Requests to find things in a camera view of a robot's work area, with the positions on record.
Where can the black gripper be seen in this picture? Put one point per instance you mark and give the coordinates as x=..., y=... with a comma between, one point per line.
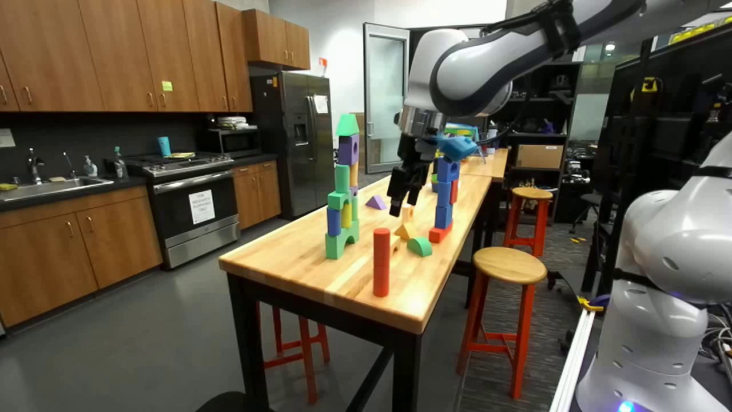
x=415, y=158

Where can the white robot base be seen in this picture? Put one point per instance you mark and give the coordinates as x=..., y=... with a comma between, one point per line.
x=674, y=259

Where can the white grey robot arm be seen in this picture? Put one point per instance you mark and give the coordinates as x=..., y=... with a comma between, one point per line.
x=457, y=77

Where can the purple foam triangle block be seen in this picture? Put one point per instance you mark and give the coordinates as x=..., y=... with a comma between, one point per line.
x=377, y=202

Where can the tall blue foam block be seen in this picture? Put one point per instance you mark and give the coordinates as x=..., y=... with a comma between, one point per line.
x=442, y=204

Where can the blue foam top block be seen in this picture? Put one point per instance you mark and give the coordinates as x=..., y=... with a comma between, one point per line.
x=448, y=170

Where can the orange foam side block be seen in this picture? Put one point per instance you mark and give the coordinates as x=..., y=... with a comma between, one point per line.
x=455, y=192

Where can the yellow foam arch block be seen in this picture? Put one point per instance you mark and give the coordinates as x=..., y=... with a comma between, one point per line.
x=404, y=233

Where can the red foam cylinder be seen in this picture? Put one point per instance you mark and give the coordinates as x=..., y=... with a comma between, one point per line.
x=380, y=261

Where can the red foam base block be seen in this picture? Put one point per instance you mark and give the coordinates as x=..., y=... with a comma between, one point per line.
x=439, y=235

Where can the green foam half round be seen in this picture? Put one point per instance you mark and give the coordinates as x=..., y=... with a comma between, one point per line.
x=419, y=247

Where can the purple foam hollow block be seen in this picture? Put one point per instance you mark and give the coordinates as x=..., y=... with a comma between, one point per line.
x=348, y=150

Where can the green foam roof block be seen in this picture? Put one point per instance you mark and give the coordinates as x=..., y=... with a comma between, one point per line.
x=348, y=124

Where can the near wooden orange stool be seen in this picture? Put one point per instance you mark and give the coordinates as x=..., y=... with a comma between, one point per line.
x=502, y=309

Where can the glass door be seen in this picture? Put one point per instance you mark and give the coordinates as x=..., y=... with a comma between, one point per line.
x=385, y=70

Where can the stainless steel refrigerator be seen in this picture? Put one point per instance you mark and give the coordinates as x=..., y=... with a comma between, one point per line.
x=296, y=124

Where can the orange stool under table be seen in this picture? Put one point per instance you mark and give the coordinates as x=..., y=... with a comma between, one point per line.
x=300, y=350

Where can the black microwave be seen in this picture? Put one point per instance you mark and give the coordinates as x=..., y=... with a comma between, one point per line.
x=235, y=144

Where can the stainless steel oven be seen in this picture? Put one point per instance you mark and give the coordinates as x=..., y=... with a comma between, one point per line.
x=193, y=202

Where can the teal cup on stove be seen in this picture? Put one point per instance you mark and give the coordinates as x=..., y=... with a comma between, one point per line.
x=164, y=148

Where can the kitchen sink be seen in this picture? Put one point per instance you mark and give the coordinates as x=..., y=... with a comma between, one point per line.
x=21, y=194

